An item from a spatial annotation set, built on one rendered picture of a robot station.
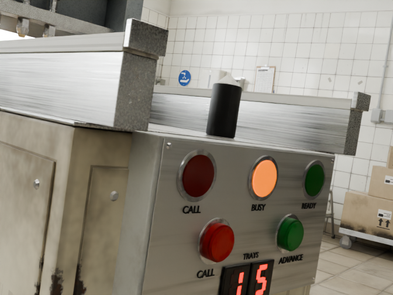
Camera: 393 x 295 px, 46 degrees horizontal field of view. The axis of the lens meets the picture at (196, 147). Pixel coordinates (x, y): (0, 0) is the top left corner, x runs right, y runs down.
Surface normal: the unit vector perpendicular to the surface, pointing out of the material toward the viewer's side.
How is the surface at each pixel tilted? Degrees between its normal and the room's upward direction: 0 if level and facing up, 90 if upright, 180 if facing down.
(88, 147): 90
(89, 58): 90
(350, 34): 90
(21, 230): 90
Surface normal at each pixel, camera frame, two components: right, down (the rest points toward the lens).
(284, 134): -0.72, -0.07
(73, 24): 0.68, 0.14
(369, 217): -0.55, -0.02
